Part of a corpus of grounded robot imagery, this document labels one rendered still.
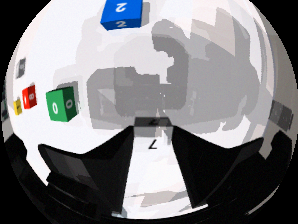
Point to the red block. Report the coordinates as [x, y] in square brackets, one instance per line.
[29, 97]

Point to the green block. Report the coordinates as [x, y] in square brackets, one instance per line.
[60, 103]

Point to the blue block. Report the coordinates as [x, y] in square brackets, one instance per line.
[122, 14]

